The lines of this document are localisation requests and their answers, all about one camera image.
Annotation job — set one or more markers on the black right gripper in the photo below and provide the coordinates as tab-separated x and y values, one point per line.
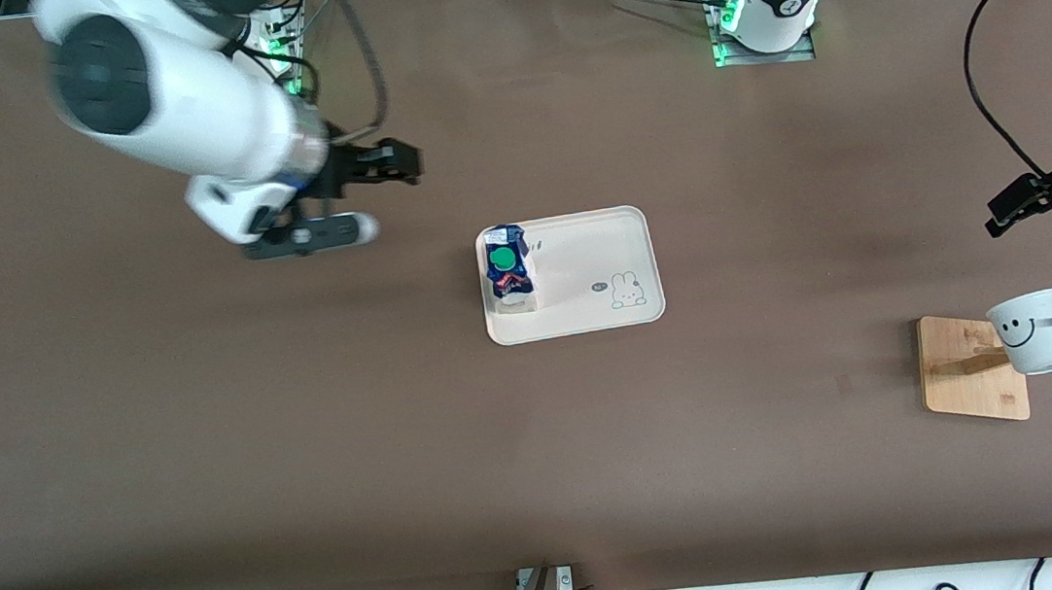
350	168

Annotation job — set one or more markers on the blue white milk carton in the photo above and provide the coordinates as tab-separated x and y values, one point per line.
510	282

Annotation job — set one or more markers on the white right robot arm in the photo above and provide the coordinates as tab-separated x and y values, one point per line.
194	115

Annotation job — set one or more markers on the cream rabbit print tray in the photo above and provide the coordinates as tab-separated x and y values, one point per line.
587	318

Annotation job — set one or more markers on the wooden mug rack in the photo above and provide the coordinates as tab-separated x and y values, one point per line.
971	385

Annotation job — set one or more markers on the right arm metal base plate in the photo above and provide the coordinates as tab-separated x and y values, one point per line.
295	65

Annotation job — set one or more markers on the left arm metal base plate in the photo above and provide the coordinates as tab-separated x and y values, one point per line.
799	54

